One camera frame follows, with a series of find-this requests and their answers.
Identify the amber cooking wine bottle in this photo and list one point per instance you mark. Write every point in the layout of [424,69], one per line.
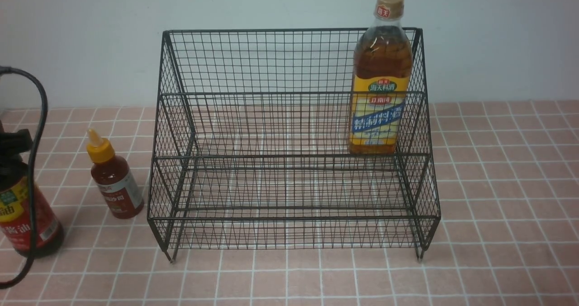
[382,65]

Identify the red sauce squeeze bottle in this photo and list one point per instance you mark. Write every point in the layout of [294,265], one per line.
[113,176]

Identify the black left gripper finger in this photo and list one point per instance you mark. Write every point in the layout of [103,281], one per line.
[14,143]

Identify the dark soy sauce bottle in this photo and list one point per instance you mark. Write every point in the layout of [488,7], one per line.
[14,212]

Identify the black wire mesh shelf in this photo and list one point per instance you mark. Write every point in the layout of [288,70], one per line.
[251,147]

